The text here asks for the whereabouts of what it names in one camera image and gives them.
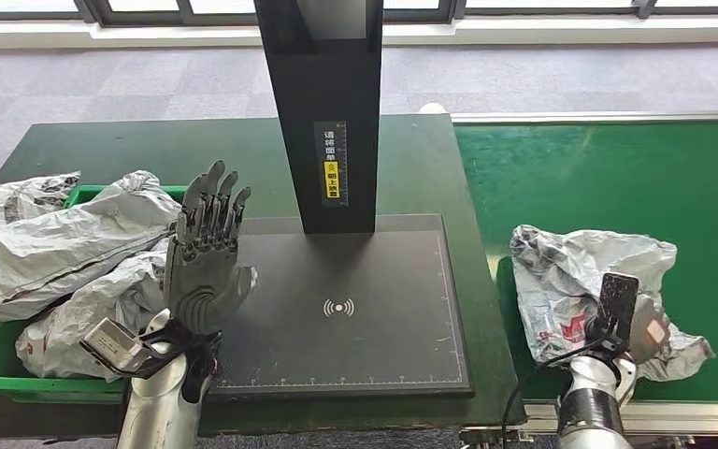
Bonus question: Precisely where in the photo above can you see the black inbound scanner machine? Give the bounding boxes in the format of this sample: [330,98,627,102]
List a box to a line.
[208,0,475,398]

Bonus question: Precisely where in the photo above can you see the green conveyor belt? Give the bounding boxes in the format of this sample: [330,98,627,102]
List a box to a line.
[453,121,718,404]

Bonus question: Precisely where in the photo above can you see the dark window frame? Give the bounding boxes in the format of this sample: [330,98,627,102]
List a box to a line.
[0,0,718,24]

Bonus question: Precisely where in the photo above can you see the white parcel red black print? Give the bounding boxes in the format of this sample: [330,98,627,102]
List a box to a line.
[15,238,171,381]

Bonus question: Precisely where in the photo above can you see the green plastic crate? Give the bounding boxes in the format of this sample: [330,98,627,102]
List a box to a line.
[0,184,188,405]

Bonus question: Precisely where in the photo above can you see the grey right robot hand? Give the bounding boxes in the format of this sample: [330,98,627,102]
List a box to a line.
[628,294,671,367]

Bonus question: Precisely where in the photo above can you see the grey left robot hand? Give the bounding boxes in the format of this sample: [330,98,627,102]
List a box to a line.
[164,159,259,336]

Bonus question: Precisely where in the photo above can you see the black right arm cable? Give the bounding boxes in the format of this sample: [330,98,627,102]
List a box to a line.
[499,337,614,449]

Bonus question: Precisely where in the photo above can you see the white parcel red logo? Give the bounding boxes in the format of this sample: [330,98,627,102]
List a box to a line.
[509,224,716,384]

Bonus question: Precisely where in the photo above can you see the yellow black label sticker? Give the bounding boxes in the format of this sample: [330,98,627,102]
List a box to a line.
[313,121,349,209]

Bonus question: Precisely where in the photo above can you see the white window sill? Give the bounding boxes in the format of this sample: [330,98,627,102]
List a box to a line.
[0,15,718,49]

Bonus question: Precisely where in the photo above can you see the plain grey mailer parcel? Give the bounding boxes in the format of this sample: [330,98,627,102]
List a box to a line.
[0,170,181,324]

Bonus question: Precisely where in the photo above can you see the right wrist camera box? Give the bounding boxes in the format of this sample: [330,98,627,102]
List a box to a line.
[595,272,640,348]

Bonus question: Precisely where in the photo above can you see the aluminium conveyor side rail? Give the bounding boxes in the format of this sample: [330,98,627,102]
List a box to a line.
[461,401,718,449]
[450,111,718,124]

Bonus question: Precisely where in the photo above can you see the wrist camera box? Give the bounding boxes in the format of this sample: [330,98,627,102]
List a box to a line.
[79,317,168,381]
[595,272,640,348]

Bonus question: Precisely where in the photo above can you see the white parcel black pattern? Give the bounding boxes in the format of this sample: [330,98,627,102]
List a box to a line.
[0,172,81,357]

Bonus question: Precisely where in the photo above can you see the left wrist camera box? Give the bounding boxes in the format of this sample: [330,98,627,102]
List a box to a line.
[79,317,168,381]

